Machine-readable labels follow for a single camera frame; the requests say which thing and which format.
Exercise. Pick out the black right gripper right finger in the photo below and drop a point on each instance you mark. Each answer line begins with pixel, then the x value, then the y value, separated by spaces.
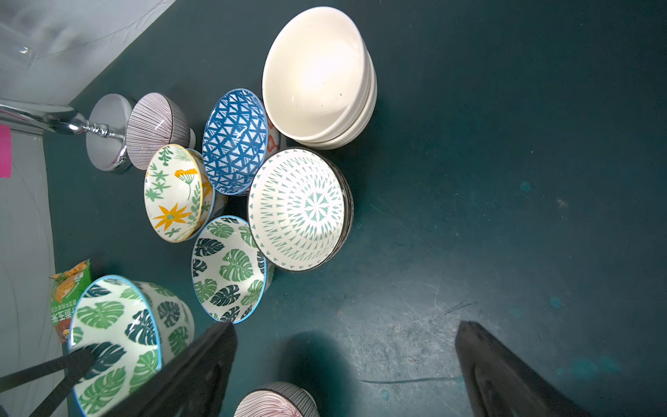
pixel 499 383

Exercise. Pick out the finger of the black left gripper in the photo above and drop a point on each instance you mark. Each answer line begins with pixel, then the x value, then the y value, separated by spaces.
pixel 19 378
pixel 57 396

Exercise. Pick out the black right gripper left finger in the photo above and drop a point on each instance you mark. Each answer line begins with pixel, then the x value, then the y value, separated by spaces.
pixel 192 384

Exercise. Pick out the green leaf bowl front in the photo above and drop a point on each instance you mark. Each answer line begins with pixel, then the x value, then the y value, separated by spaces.
pixel 133 329

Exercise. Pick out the green leaf bowl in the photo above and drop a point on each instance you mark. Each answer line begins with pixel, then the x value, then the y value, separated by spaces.
pixel 133 329
pixel 230 275

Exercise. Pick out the pink striped bowl front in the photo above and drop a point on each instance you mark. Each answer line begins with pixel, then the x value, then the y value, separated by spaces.
pixel 278 399

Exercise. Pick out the pink striped bowl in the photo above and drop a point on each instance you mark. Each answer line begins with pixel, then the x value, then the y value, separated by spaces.
pixel 278 399
pixel 156 121

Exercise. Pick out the yellow leaf pattern bowl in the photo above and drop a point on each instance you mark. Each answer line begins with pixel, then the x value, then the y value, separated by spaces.
pixel 173 193

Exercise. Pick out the green lattice pattern bowl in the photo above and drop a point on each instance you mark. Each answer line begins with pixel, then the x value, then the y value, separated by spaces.
pixel 296 210

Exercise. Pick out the blue triangle pattern bowl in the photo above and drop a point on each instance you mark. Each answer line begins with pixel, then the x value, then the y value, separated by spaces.
pixel 235 141

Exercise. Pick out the cream bowl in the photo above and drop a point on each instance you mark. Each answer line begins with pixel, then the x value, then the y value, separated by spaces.
pixel 316 77
pixel 356 128

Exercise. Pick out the small blue floral bowl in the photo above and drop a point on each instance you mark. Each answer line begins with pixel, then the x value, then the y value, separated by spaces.
pixel 276 141

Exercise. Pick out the green snack packet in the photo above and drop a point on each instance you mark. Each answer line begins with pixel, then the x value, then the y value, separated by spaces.
pixel 66 290

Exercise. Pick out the yellow blue flower bowl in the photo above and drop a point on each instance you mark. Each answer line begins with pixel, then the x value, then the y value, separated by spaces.
pixel 213 201

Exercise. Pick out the green table mat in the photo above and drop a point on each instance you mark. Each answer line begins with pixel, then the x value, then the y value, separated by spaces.
pixel 514 174

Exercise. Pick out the chrome glass holder stand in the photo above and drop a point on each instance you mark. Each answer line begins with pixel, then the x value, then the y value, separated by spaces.
pixel 105 128

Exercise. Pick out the red lattice pattern bowl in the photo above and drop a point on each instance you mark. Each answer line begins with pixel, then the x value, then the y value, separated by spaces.
pixel 348 210

